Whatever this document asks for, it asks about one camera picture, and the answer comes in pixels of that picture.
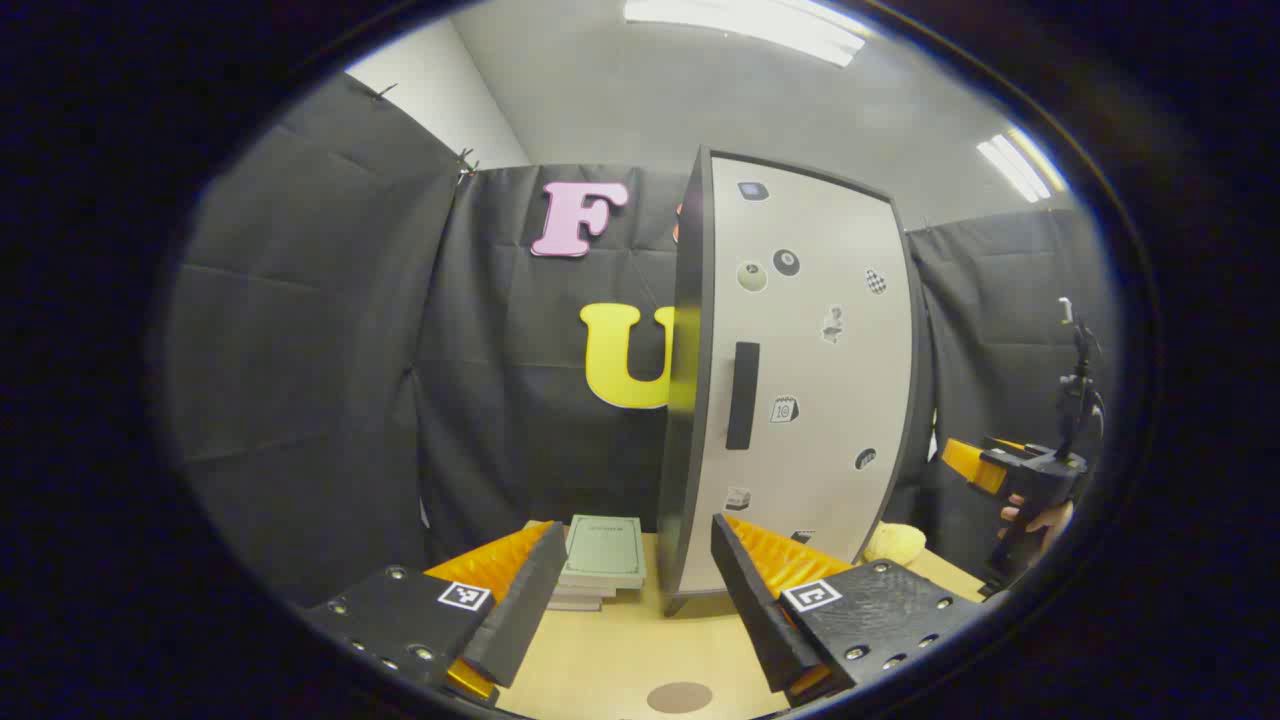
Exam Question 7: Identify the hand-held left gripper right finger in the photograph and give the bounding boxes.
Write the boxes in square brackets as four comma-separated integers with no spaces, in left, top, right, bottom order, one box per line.
[711,513,991,709]

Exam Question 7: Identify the grey cabinet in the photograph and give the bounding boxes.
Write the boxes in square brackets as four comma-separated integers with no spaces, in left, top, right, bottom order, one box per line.
[657,145,936,616]

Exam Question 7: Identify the long ceiling light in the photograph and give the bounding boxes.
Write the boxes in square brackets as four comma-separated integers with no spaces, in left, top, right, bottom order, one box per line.
[976,127,1069,204]
[623,0,867,68]

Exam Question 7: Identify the black cabinet door handle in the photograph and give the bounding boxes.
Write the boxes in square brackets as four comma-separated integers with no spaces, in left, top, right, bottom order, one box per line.
[726,342,761,451]

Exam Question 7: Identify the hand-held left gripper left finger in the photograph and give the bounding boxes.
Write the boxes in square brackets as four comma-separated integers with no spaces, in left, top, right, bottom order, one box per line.
[300,520,569,706]

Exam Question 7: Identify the round brown coaster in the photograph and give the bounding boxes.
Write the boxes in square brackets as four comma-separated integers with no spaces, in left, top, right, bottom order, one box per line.
[646,682,714,715]

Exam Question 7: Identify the green notebook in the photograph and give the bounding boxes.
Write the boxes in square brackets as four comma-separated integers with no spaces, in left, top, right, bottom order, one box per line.
[558,514,647,591]

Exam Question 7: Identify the black backdrop cloth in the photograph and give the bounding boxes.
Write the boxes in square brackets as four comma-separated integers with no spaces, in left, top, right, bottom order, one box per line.
[165,72,1116,611]

